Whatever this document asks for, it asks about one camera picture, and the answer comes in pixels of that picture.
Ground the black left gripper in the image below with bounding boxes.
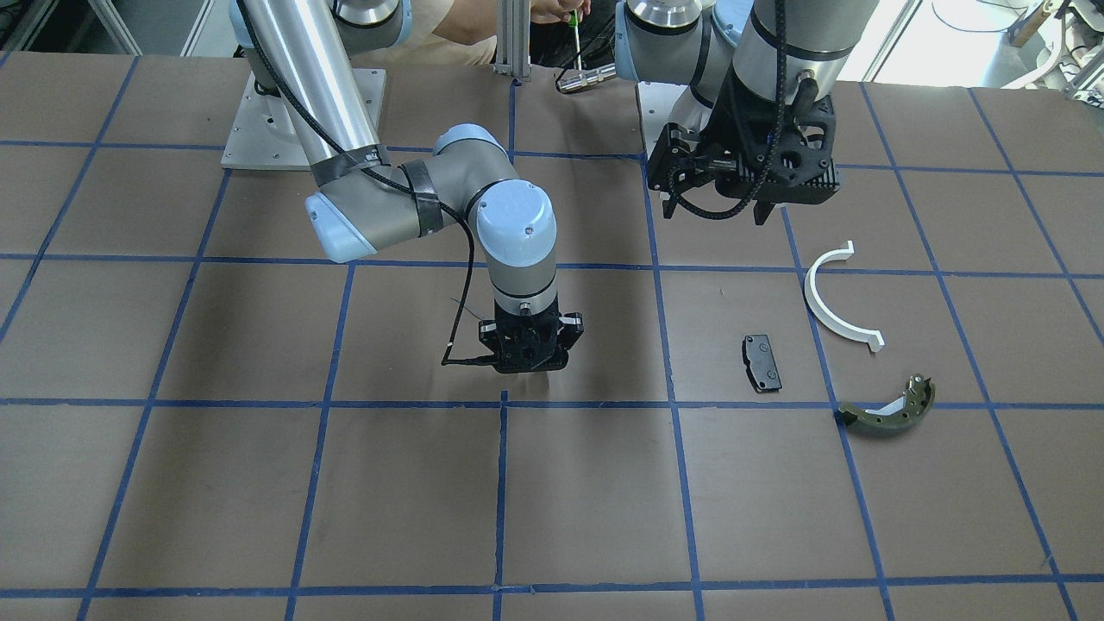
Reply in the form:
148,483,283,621
647,69,843,227

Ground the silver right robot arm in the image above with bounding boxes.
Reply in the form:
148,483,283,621
231,1,584,373

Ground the aluminium frame post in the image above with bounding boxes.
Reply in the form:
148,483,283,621
492,0,531,82

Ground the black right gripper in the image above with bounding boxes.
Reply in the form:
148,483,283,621
477,311,584,373

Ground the black brake pad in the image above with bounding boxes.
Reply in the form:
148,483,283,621
742,334,783,393

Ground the white curved plastic bracket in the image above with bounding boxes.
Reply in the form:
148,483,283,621
803,239,887,354

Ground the green brake shoe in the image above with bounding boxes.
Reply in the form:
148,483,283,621
837,373,936,436

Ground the green handled reacher tool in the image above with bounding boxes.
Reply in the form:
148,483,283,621
567,10,583,72

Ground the person in beige shirt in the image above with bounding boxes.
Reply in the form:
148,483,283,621
344,0,594,66

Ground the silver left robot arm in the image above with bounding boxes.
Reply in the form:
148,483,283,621
614,1,878,224

